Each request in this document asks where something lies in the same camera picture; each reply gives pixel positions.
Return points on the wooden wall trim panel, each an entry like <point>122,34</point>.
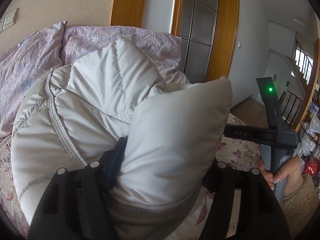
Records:
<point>127,13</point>

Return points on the lower lilac patterned pillow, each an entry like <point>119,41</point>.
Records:
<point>163,49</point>

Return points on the lilac patterned pillow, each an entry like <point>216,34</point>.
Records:
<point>163,49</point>
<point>23,65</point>

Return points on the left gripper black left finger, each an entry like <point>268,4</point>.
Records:
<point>73,205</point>

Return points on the person's right hand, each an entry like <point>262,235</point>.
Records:
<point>290,170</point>

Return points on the cluttered desk items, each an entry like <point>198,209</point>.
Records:
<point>308,147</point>

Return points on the white wall light switch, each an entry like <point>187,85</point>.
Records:
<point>8,20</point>

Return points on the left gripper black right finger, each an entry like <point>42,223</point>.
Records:
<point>244,207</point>

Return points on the floral cream bedspread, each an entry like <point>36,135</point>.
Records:
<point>239,154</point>

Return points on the upper lilac patterned pillow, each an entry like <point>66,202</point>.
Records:
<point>23,65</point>

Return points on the white puffer down jacket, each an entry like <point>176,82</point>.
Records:
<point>75,113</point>

